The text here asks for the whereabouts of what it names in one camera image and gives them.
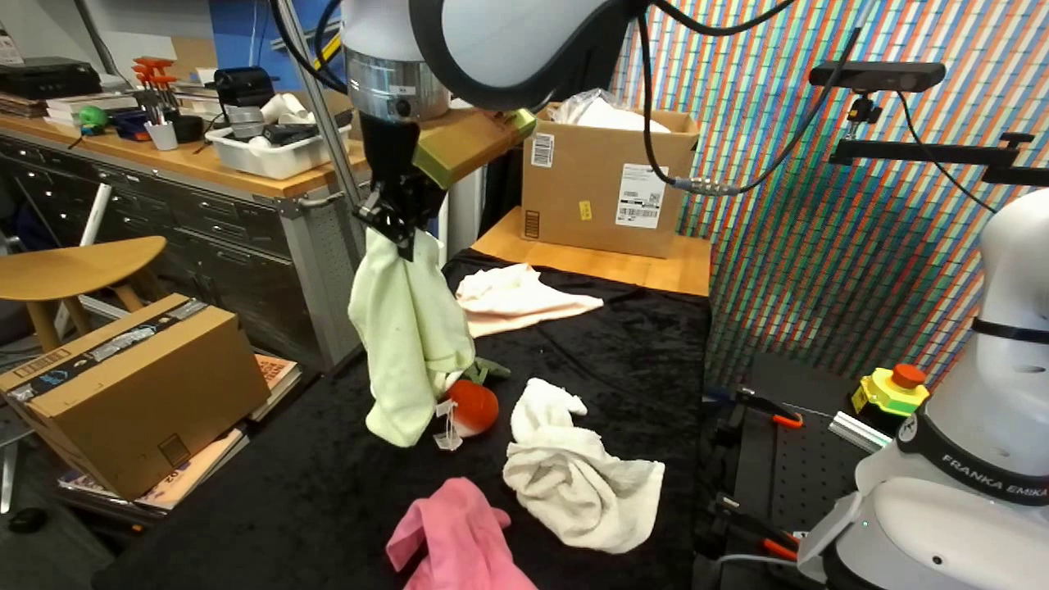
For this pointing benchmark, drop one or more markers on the white cup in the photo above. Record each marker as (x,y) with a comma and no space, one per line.
(162,136)

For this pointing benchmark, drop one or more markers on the red plush radish toy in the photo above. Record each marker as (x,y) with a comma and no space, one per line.
(478,400)

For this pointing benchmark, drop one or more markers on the black case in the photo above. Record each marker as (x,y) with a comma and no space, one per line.
(45,76)

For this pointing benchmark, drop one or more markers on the wooden stool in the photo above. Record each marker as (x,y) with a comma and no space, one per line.
(69,267)

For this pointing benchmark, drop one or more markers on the black perforated breadboard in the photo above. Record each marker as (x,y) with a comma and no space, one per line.
(798,470)

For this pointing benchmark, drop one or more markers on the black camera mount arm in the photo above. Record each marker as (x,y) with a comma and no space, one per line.
(930,151)

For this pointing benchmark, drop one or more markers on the blue panel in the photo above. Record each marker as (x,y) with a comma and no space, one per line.
(246,34)

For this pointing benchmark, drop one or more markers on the pink cloth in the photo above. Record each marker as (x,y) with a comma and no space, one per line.
(461,543)

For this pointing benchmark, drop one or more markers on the wooden board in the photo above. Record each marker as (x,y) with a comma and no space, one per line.
(612,264)

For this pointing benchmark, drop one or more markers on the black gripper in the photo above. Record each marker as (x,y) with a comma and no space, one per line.
(397,164)

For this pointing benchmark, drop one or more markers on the green object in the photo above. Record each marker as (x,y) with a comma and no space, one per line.
(93,120)

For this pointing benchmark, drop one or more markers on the silver metal rod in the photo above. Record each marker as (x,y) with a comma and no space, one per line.
(858,431)

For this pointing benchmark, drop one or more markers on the black pouch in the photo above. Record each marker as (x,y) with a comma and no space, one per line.
(245,86)

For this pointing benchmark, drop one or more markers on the black curtain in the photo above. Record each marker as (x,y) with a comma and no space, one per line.
(501,201)

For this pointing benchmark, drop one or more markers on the white terry towel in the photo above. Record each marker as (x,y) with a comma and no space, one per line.
(575,480)

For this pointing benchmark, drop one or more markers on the long cardboard box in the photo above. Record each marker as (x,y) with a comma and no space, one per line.
(142,395)

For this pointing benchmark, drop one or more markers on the cardboard box with white label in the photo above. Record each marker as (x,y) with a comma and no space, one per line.
(612,185)

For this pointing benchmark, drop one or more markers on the orange toy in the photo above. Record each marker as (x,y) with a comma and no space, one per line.
(151,70)

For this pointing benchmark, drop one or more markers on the black velvet tablecloth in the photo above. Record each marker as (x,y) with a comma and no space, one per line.
(331,494)

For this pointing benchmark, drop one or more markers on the white plastic bin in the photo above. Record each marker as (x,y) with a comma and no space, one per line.
(273,151)

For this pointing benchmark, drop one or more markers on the clear plastic bag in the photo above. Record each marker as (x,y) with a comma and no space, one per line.
(596,111)

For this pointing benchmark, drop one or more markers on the pale yellow-green towel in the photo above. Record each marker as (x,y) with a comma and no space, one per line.
(411,328)

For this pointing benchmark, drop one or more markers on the multicolour patterned backdrop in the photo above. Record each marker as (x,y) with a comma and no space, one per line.
(854,264)

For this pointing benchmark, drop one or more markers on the grey metal pole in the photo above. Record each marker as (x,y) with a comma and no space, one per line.
(331,148)

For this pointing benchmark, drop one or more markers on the yellow red emergency stop button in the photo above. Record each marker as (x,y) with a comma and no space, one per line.
(889,391)

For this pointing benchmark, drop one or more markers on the grey workbench with wooden top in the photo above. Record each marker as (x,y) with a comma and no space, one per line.
(219,232)

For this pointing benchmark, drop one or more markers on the peach cream cloth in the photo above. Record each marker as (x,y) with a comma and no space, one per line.
(512,297)

